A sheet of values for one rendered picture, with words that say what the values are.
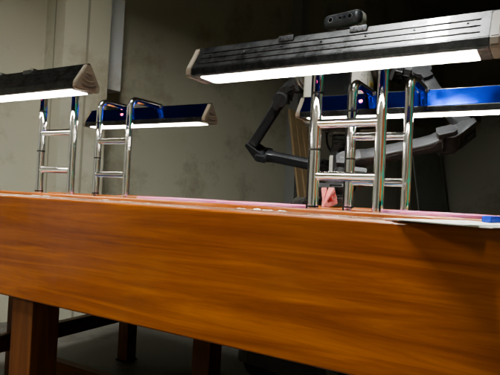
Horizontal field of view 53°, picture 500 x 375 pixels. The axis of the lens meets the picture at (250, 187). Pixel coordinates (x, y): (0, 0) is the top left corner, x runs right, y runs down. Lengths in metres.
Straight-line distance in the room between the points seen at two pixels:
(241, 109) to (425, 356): 3.91
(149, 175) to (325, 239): 3.13
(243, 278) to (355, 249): 0.16
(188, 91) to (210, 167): 0.64
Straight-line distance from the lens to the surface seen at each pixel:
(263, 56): 1.05
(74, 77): 1.40
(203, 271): 0.72
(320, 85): 1.18
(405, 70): 2.25
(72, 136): 1.67
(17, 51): 3.29
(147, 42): 3.81
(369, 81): 2.26
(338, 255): 0.62
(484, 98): 1.47
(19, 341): 1.05
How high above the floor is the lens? 0.78
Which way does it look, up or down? 1 degrees up
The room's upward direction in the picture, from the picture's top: 3 degrees clockwise
